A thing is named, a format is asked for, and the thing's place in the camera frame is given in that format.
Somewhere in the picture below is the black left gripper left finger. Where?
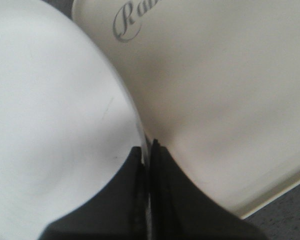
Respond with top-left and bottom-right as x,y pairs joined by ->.
39,146 -> 147,240

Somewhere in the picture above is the white round plate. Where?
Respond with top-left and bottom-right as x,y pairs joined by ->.
0,0 -> 143,240

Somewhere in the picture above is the cream rabbit serving tray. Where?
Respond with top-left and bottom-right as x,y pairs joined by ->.
72,0 -> 300,218

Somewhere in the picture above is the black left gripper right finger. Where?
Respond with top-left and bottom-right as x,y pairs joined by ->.
149,139 -> 267,240

